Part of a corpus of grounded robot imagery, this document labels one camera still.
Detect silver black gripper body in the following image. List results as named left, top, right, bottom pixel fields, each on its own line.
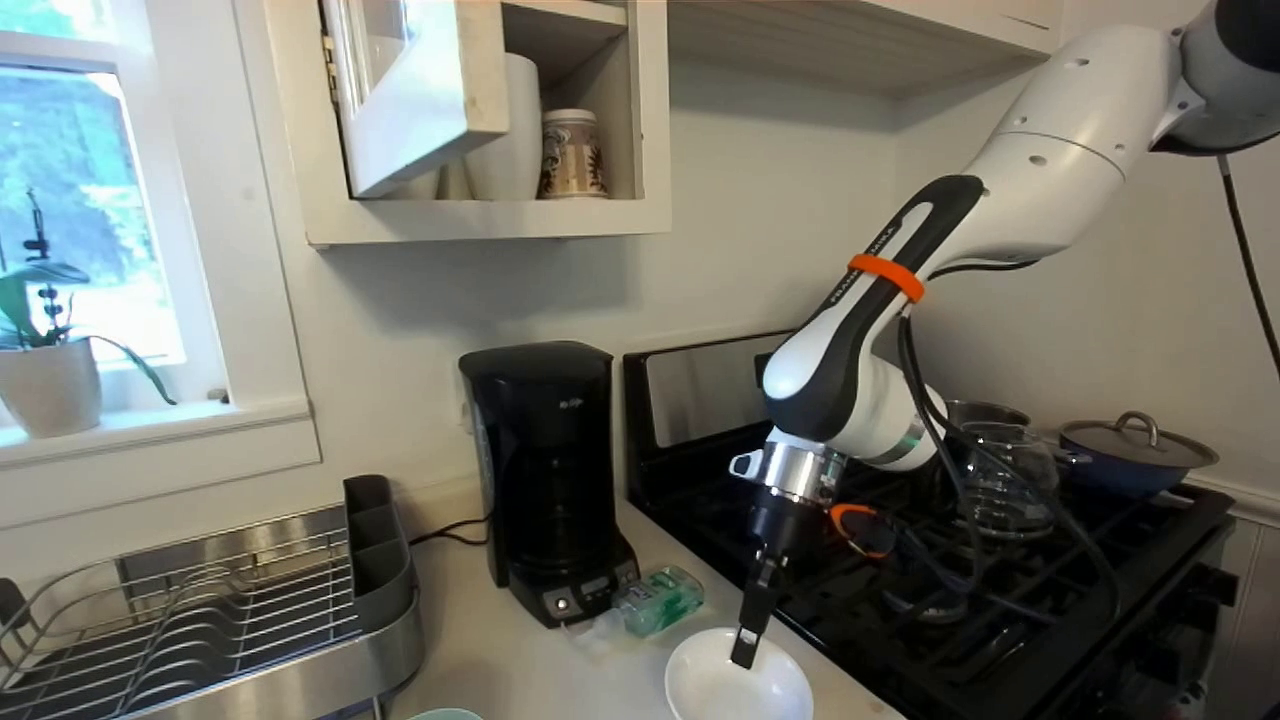
left=729, top=426, right=844, bottom=559

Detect white plate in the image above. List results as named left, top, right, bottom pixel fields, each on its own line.
left=663, top=629, right=817, bottom=720

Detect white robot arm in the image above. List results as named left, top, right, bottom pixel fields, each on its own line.
left=729, top=0, right=1280, bottom=667

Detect glass coffee carafe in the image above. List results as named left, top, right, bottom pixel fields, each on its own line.
left=954, top=418, right=1056, bottom=540

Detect black coffee machine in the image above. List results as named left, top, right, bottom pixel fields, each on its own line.
left=458, top=339, right=638, bottom=629

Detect green plastic wrapped sponge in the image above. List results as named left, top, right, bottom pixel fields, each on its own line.
left=620, top=567, right=703, bottom=635

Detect black gas stove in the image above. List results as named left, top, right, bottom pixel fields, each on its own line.
left=620, top=332, right=1235, bottom=720

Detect blue pan with lid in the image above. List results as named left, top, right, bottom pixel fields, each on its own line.
left=1056, top=411, right=1217, bottom=499

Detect patterned jar in cabinet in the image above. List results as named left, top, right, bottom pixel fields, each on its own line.
left=541, top=106, right=607, bottom=198

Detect white vase in cabinet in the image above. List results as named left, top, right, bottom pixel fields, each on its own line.
left=462, top=53, right=545, bottom=198

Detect metal dish drying rack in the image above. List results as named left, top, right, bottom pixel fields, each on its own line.
left=0, top=477, right=422, bottom=720

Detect white potted plant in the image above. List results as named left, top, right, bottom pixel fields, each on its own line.
left=0, top=198, right=173, bottom=440

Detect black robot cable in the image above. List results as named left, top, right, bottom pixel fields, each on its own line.
left=1212, top=153, right=1280, bottom=381

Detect white wall cabinet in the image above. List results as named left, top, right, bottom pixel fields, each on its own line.
left=230, top=0, right=1062, bottom=247

